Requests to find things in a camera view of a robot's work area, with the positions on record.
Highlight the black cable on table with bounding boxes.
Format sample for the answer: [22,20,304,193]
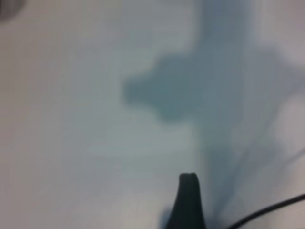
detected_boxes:
[228,193,305,229]

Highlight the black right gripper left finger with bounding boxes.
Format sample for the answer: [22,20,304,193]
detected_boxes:
[164,173,191,229]

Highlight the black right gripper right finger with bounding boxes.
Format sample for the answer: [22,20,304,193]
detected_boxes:
[187,172,207,229]

